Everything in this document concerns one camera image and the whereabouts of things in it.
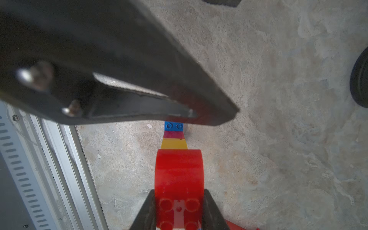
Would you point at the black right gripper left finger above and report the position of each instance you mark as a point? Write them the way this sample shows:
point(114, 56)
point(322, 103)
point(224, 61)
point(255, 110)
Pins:
point(146, 217)

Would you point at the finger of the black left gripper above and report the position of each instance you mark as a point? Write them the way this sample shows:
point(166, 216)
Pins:
point(91, 62)

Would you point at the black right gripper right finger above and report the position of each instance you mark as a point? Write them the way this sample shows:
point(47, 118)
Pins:
point(212, 218)

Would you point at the red lego brick top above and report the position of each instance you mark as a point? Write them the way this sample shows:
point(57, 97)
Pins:
point(179, 189)

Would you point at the red lego brick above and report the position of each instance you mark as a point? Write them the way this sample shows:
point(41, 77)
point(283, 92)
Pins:
point(179, 189)
point(173, 135)
point(234, 226)

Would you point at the yellow lego brick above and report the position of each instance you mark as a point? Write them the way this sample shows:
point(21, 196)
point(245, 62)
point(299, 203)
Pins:
point(174, 144)

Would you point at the dark blue lego brick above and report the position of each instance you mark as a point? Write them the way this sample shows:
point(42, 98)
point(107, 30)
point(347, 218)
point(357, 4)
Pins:
point(173, 126)

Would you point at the aluminium rail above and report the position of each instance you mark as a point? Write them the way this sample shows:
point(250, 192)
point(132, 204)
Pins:
point(46, 183)

